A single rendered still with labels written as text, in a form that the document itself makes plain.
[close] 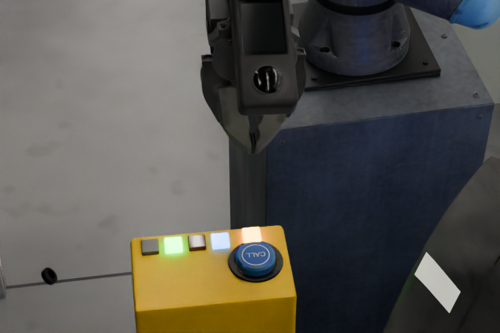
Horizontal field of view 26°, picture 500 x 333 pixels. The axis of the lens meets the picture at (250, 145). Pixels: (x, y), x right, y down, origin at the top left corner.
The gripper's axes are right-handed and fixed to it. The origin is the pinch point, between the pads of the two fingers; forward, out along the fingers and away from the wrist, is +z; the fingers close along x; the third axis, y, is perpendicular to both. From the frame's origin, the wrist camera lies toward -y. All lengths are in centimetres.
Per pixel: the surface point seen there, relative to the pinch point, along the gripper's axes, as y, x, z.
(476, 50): 144, -75, 103
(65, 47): 183, 33, 122
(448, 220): -31.1, -7.6, -21.5
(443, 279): -34.4, -6.6, -20.3
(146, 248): 2.6, 10.5, 15.1
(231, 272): -1.0, 2.3, 15.7
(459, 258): -32.9, -8.0, -20.2
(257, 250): 0.6, -0.6, 14.7
